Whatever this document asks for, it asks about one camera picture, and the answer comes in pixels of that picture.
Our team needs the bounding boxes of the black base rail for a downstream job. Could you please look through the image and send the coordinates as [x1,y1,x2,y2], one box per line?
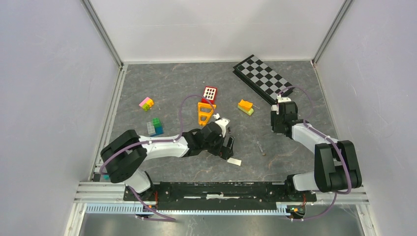
[139,181,317,210]

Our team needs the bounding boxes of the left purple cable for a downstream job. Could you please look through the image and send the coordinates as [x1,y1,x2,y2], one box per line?
[99,94,217,223]

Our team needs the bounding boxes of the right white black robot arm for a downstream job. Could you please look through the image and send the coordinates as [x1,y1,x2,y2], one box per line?
[270,101,362,201]

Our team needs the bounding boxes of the orange triangular plastic frame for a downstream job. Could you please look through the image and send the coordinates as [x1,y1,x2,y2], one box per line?
[197,102,216,126]

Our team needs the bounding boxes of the red white window block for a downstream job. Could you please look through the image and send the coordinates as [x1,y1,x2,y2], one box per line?
[201,86,218,104]

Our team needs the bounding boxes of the purple cable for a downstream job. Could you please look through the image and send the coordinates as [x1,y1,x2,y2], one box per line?
[277,85,353,222]
[99,94,217,223]

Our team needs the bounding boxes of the white slotted cable duct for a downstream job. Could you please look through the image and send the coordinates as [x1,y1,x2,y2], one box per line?
[85,203,290,216]

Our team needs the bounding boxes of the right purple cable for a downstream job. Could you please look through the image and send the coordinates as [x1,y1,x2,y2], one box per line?
[277,85,353,222]

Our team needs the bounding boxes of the black grey checkerboard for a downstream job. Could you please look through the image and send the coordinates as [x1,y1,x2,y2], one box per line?
[233,55,293,105]

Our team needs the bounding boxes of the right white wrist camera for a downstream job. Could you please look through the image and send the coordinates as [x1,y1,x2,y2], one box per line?
[276,94,292,115]

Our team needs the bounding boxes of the white battery cover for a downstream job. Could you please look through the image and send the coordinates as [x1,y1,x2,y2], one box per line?
[227,158,241,166]

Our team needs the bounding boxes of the green blue grey blocks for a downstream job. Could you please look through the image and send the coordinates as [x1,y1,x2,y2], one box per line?
[147,118,164,137]

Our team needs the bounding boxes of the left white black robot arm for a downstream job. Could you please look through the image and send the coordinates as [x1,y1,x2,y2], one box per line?
[100,118,235,201]

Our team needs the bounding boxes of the pink yellow green blocks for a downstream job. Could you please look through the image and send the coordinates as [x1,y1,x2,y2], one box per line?
[139,97,154,111]

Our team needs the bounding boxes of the orange green toy block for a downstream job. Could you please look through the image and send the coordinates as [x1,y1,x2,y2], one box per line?
[238,99,254,116]

